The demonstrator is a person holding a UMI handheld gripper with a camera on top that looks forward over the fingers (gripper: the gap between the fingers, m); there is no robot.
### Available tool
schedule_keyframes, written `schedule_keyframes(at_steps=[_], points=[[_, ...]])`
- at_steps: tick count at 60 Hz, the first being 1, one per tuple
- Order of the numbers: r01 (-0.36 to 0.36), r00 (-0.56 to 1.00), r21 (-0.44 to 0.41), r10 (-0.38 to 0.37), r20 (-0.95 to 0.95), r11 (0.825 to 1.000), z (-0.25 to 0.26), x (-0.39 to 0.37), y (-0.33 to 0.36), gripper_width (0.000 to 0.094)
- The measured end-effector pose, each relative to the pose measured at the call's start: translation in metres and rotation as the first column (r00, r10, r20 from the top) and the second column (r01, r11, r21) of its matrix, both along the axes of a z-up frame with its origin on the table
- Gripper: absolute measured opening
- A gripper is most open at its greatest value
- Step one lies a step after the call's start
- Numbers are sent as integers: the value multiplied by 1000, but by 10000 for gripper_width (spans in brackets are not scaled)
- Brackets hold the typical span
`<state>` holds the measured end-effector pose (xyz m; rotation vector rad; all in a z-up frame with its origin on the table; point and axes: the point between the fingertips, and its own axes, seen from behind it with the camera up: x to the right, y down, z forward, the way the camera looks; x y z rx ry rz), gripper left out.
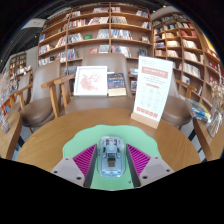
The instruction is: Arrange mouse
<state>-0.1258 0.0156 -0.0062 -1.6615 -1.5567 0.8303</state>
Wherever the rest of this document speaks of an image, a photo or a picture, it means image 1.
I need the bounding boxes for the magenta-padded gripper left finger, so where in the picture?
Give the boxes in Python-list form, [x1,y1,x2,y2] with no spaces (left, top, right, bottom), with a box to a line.
[50,143,99,189]

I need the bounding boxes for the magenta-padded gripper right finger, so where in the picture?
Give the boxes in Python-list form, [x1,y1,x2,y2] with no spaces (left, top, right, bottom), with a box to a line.
[125,143,175,189]

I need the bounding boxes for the transparent blue computer mouse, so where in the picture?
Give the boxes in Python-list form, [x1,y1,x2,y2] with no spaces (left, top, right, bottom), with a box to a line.
[97,135,127,178]

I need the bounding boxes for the green smiley mouse pad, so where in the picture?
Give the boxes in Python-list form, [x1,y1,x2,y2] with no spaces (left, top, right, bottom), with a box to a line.
[62,124,162,192]

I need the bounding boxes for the white sign on wooden base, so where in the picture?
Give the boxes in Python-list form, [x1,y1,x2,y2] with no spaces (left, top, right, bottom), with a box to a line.
[130,55,174,130]

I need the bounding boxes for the stack of colourful books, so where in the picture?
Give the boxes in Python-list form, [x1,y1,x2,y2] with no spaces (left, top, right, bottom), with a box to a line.
[185,97,212,123]

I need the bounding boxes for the white framed floral picture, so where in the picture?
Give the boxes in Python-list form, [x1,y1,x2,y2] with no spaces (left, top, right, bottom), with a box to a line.
[73,65,109,97]

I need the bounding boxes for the dark cover book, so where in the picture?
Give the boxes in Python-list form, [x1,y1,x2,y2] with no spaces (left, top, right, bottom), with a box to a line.
[107,72,128,98]

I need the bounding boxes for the small distant wooden bookshelf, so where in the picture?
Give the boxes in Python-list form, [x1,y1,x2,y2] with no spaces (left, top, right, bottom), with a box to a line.
[8,51,28,80]

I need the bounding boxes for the large wooden bookshelf unit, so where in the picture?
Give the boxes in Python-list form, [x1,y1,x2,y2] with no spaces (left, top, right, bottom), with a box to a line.
[37,3,154,77]
[151,12,224,103]

